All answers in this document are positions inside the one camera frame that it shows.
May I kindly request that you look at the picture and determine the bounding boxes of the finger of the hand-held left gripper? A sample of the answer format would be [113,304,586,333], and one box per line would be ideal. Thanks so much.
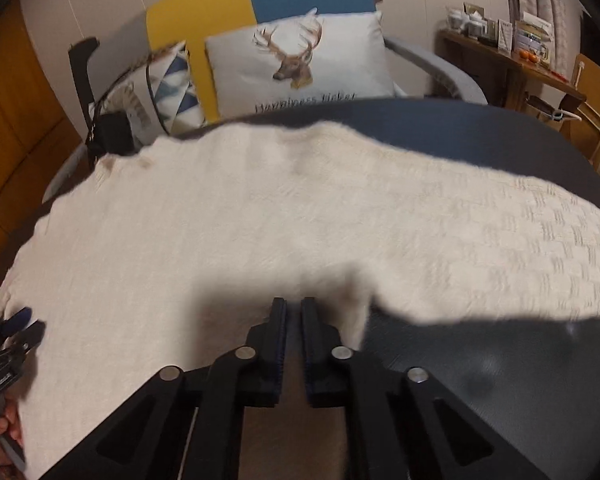
[0,306,32,341]
[7,320,47,361]

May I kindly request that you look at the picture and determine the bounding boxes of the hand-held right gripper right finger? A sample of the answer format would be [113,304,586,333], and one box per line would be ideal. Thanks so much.
[300,296,548,480]

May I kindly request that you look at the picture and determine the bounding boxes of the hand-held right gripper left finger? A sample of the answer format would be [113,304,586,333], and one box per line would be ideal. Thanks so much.
[45,296,287,480]

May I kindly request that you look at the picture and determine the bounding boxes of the white knitted blanket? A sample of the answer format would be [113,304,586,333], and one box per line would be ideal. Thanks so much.
[0,121,600,480]

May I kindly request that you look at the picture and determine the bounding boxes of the black handbag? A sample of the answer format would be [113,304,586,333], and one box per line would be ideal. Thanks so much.
[86,50,173,167]

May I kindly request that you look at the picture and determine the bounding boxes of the black rolled mat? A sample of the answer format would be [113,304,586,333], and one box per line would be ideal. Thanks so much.
[69,36,103,161]

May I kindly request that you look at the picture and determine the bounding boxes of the triangle print pillow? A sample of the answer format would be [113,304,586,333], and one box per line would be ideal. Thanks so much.
[89,40,206,143]

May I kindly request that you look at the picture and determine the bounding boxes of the deer print pillow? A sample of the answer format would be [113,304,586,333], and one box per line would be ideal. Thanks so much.
[205,7,397,123]

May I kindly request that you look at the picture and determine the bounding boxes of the grey yellow blue sofa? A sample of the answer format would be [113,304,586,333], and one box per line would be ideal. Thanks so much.
[42,0,491,206]

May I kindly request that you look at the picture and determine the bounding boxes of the wooden side table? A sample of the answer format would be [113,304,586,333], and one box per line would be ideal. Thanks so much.
[440,27,588,126]

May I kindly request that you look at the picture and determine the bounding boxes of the light wooden chair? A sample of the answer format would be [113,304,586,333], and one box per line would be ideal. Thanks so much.
[555,52,600,176]

